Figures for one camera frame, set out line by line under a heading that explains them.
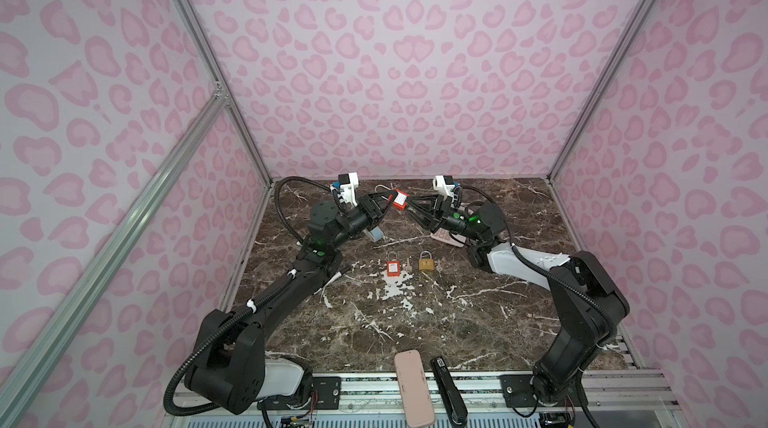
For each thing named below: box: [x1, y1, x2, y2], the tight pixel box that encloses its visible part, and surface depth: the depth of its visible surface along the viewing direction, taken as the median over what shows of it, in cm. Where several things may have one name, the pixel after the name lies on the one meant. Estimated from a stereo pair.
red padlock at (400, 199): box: [374, 184, 410, 211], surface depth 73 cm
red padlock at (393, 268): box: [387, 261, 401, 277], surface depth 95 cm
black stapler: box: [431, 356, 469, 428], surface depth 73 cm
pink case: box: [394, 349, 436, 428], surface depth 74 cm
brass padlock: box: [418, 250, 435, 271], surface depth 97 cm
